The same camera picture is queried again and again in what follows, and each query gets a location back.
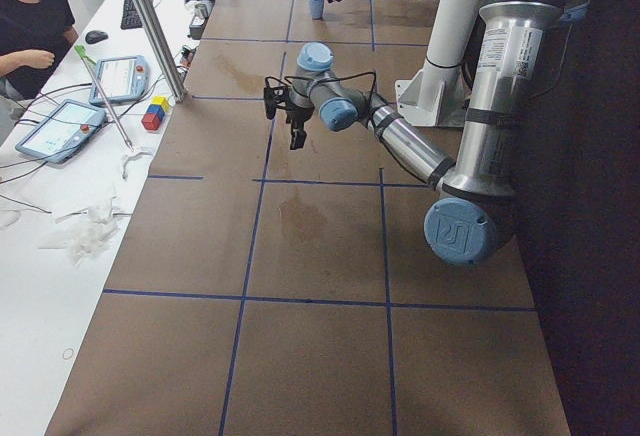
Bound red block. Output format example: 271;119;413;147
141;112;165;131

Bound black computer mouse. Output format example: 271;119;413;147
84;30;109;45

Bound far blue teach pendant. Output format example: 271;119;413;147
95;55;149;104

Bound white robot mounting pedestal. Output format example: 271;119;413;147
396;0;480;127

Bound aluminium frame post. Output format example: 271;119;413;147
133;0;186;103

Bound yellow block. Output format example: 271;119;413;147
151;96;170;111

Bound rubber band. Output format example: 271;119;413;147
62;348;74;360

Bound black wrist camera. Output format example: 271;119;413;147
263;76;289;120

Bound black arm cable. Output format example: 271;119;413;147
264;70;389;122

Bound crumpled white tissues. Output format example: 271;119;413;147
37;193;120;266

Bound steel cup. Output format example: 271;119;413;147
194;0;213;20

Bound blue teach pendant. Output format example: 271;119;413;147
95;55;149;104
15;99;106;164

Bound blue block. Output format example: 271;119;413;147
147;104;168;118

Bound person in black shirt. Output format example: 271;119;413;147
1;0;78;101

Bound blue plastic cup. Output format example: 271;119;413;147
307;0;325;20

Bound near blue teach pendant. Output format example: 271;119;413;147
15;99;106;164

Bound green handled reacher grabber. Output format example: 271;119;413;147
74;45;134;152

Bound black keyboard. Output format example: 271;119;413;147
120;0;153;30

